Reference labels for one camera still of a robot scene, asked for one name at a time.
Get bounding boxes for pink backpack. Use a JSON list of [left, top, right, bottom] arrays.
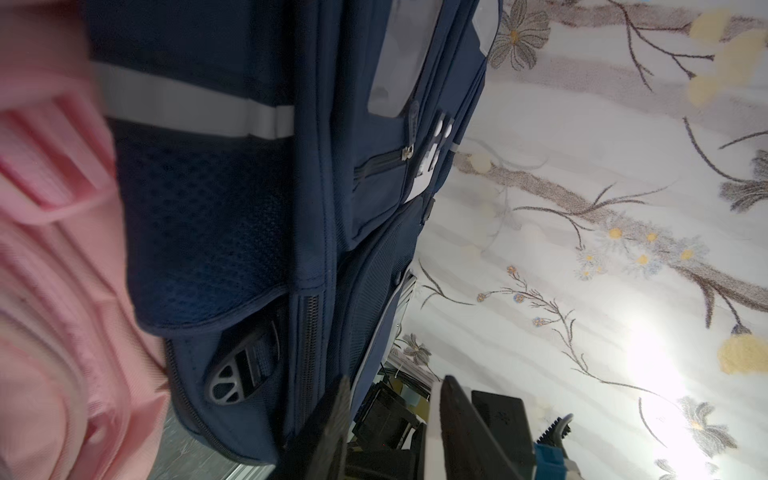
[[1, 1, 170, 479]]

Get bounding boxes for navy blue backpack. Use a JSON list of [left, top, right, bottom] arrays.
[[82, 1, 503, 465]]

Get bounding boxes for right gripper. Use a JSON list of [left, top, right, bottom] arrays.
[[268, 365, 522, 480]]

